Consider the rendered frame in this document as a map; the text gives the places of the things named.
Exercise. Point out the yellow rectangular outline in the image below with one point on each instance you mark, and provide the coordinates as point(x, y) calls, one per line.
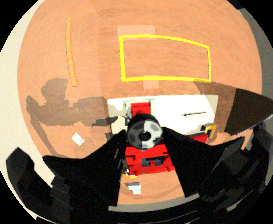
point(121, 42)

